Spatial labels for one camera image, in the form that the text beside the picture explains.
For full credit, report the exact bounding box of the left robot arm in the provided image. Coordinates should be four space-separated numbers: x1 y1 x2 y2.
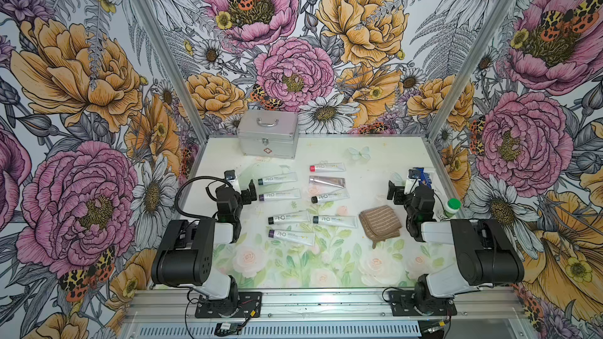
152 176 258 318

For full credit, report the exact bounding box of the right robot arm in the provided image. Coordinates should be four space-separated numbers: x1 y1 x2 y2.
383 182 524 319

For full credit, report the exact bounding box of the purple cap toothpaste tube upper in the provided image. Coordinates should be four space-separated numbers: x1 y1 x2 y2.
259 188 301 202

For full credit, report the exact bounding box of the purple cap toothpaste tube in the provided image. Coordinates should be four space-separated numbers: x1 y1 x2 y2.
259 188 301 202
269 229 315 246

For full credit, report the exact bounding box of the dark green cap toothpaste tube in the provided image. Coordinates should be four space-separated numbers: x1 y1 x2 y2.
258 172 298 186

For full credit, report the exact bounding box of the black cap toothpaste tube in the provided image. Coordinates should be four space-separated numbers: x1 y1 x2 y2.
311 188 350 204

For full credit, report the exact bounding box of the metallic pink toothpaste tube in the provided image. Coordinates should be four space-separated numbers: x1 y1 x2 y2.
309 175 346 188

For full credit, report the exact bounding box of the purple cap toothpaste tube lower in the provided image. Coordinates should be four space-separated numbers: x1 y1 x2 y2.
269 229 315 246

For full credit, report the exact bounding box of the pink cap toothpaste tube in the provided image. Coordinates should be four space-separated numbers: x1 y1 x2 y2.
309 163 346 173

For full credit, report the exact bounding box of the blue bandage packet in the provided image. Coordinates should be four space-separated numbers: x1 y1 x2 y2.
415 167 432 188

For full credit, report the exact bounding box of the green cap white bottle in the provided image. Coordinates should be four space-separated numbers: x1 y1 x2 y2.
444 199 462 218

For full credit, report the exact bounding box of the silver metal first-aid case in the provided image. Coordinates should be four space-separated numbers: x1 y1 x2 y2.
237 110 299 159

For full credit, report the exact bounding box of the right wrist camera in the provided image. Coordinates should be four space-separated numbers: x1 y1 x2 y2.
405 168 422 194

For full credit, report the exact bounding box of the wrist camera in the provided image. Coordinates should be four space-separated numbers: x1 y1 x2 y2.
224 169 241 192
405 168 422 194

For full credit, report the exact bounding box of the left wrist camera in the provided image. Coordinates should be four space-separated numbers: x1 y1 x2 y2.
224 169 241 192

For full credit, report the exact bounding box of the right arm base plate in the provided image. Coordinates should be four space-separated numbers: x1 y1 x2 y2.
385 290 458 317

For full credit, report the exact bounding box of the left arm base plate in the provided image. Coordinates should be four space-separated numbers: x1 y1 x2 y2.
195 291 263 319

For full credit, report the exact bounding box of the aluminium front rail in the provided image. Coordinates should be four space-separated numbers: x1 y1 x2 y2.
120 287 538 338

